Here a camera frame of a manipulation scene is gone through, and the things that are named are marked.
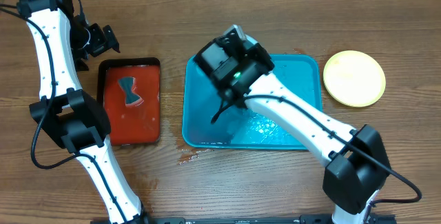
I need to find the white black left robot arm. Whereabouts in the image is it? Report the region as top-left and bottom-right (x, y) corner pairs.
(17, 0), (146, 223)

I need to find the teal plastic serving tray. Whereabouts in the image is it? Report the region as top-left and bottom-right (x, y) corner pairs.
(182, 54), (322, 150)

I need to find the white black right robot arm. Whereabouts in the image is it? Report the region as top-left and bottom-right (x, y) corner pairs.
(200, 43), (390, 223)

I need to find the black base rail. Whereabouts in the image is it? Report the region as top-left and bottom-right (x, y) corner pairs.
(90, 213), (397, 224)

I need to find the black tray with red liquid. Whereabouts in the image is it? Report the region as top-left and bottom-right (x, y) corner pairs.
(96, 57), (161, 146)

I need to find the green plate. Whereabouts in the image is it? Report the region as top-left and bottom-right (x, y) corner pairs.
(322, 50), (386, 108)

